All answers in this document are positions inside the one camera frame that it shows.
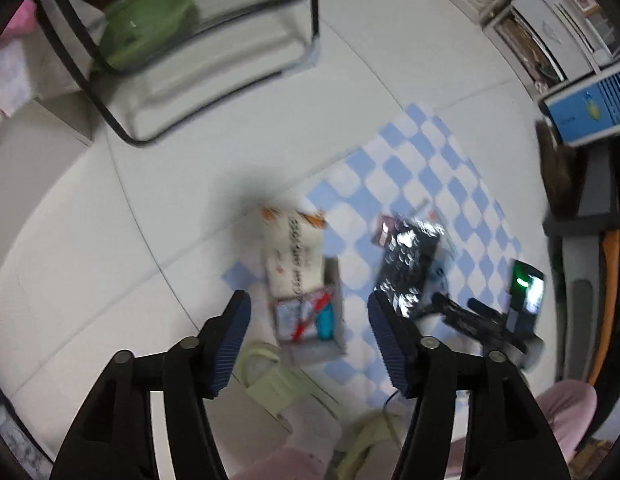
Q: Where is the person's leg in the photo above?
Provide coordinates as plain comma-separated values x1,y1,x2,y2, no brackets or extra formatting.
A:
447,379,598,480
230,447,336,480

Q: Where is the person's left leg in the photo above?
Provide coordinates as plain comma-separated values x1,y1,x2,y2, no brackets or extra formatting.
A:
230,447,336,480

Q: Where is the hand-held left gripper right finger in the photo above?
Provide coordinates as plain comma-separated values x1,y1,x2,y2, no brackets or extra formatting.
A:
366,291,573,480

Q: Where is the blue white air cooler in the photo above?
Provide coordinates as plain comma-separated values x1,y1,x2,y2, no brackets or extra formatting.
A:
539,67,620,148

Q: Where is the right green slipper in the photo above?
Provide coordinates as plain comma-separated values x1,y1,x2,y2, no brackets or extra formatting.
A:
335,410,416,480

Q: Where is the left green slipper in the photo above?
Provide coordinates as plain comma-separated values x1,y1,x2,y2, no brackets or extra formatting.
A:
237,342,331,416

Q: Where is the pink cloth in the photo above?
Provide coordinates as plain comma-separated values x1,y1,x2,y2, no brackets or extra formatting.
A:
0,0,39,48

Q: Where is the small teal packet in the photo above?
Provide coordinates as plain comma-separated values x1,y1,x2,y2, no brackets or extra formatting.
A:
315,307,337,342

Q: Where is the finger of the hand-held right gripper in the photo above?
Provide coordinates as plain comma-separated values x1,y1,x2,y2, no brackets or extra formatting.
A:
432,292,491,343
467,297,508,326

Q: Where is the person's right leg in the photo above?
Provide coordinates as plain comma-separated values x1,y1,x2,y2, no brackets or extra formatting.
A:
447,379,598,480

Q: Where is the cream floral pouch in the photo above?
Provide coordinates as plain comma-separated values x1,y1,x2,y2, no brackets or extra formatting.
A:
260,205,327,298

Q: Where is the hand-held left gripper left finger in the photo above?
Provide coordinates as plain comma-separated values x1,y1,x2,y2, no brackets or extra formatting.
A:
50,289,253,480

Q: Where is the black frame chair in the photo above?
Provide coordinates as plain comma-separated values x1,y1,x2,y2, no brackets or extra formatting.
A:
32,0,323,148

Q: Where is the large glossy black packet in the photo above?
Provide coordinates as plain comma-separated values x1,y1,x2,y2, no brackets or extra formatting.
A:
375,217,446,318

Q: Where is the small cardboard box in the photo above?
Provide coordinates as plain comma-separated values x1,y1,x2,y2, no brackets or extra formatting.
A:
272,257,348,366

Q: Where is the blue white checkered mat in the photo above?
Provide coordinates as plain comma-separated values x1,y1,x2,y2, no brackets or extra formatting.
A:
221,102,523,413

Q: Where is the green slipper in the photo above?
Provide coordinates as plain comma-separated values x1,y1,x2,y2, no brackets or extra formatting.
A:
237,342,331,416
335,410,416,480

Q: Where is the black cable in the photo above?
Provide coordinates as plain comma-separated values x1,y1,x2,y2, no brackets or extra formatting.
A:
380,392,406,421

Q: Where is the small purple packet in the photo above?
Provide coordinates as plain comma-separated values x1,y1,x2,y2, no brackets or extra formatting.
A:
372,215,398,248

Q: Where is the green plastic basin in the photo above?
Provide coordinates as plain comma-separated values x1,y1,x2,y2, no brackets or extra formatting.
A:
97,0,196,72

